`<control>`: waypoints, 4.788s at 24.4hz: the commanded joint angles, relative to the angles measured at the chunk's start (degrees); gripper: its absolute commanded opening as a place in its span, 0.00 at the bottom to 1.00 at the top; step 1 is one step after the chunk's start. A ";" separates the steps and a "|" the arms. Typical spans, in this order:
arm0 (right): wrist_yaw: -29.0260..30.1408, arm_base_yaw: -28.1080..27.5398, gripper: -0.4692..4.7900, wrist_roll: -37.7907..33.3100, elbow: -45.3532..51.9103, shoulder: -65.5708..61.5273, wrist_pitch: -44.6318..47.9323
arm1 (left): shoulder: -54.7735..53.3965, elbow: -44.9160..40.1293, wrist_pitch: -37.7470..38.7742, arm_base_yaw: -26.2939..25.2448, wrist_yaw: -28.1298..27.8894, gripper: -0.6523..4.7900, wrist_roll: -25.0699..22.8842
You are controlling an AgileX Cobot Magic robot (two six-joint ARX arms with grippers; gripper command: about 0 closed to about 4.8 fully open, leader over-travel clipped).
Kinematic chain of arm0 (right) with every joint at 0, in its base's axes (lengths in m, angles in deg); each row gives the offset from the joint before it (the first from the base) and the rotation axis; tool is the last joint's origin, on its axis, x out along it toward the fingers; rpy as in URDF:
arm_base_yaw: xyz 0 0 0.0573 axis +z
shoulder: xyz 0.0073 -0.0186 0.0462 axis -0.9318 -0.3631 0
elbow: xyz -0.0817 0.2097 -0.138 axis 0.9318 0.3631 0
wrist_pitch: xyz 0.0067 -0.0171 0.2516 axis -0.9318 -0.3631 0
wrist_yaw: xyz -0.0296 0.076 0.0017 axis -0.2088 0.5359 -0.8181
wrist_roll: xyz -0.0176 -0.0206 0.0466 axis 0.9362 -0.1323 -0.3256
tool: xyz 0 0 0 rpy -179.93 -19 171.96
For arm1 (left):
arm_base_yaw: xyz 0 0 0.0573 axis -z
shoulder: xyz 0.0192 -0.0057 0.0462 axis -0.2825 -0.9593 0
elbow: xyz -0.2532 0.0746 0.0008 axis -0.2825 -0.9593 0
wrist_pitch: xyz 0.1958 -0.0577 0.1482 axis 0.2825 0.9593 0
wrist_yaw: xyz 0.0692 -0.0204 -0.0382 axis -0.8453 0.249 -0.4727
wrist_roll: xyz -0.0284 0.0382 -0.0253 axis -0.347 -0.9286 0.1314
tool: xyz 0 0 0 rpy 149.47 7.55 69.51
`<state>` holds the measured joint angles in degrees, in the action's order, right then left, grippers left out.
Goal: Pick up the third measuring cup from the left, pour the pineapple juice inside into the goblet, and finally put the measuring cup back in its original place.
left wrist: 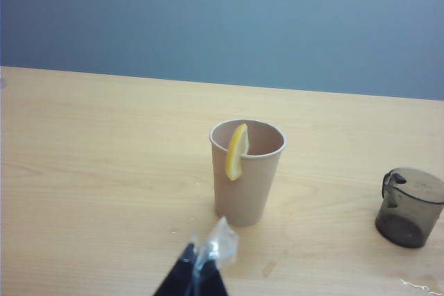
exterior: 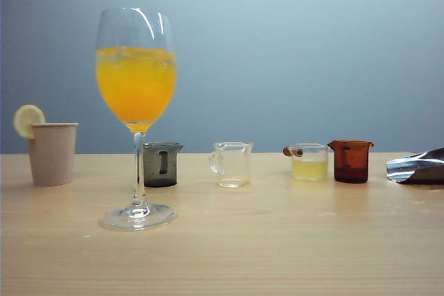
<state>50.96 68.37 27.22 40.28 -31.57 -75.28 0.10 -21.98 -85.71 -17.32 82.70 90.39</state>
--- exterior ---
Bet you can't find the lemon slice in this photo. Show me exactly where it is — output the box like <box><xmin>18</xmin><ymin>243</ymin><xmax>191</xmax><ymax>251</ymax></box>
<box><xmin>13</xmin><ymin>103</ymin><xmax>46</xmax><ymax>139</ymax></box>

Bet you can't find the shiny metal scoop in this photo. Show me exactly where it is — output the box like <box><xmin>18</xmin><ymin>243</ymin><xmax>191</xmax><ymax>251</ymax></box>
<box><xmin>386</xmin><ymin>146</ymin><xmax>444</xmax><ymax>186</ymax></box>

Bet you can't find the amber measuring cup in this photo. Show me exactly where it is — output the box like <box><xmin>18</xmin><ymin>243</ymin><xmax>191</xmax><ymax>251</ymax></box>
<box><xmin>327</xmin><ymin>139</ymin><xmax>375</xmax><ymax>184</ymax></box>

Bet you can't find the wine glass with orange juice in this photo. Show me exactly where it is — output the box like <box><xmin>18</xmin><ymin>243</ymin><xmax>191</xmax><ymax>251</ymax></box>
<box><xmin>95</xmin><ymin>7</ymin><xmax>178</xmax><ymax>232</ymax></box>

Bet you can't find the clear measuring cup wooden handle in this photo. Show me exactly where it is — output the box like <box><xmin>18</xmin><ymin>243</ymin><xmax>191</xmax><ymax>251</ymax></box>
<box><xmin>282</xmin><ymin>142</ymin><xmax>330</xmax><ymax>182</ymax></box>

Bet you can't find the beige paper cup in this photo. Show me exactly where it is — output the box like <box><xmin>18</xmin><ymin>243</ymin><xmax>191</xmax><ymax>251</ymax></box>
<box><xmin>27</xmin><ymin>122</ymin><xmax>80</xmax><ymax>187</ymax></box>

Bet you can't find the grey smoked measuring cup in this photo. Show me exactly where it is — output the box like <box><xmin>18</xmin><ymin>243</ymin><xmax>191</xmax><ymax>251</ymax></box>
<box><xmin>142</xmin><ymin>141</ymin><xmax>184</xmax><ymax>188</ymax></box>

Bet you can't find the clear glass-handled measuring cup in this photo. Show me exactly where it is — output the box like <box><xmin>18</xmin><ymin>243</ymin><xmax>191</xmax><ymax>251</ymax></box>
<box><xmin>208</xmin><ymin>141</ymin><xmax>254</xmax><ymax>189</ymax></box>

